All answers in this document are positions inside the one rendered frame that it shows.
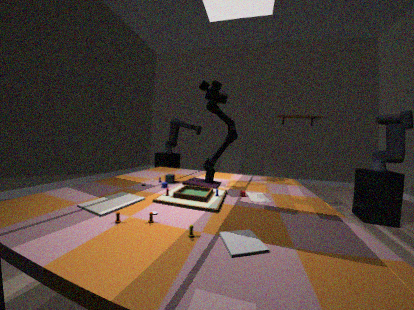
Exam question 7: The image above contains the beige and green board game track with arrows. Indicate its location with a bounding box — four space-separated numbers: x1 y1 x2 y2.
152 190 227 213

